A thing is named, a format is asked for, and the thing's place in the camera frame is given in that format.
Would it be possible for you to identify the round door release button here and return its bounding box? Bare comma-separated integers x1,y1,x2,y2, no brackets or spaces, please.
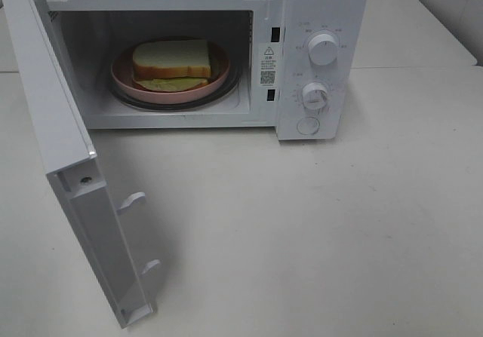
297,117,320,136

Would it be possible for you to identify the lower white timer knob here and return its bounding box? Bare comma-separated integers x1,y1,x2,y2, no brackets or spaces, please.
301,82,328,111

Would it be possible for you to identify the white microwave oven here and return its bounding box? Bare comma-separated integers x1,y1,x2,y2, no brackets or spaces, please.
46,0,366,140

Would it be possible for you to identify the pink round plate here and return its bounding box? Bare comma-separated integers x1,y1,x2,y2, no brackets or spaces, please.
111,43,231,106

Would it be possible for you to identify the upper white power knob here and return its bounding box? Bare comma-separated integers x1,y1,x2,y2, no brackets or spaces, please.
306,30,340,66

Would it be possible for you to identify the white adjacent table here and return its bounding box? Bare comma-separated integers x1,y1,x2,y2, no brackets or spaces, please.
352,0,477,69

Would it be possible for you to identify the white bread sandwich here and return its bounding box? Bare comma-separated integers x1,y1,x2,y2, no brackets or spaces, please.
132,40,211,92

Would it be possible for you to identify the glass microwave turntable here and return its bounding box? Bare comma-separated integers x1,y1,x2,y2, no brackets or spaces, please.
111,56,242,112

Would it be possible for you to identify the white microwave door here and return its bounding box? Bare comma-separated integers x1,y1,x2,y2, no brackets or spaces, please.
2,0,155,327

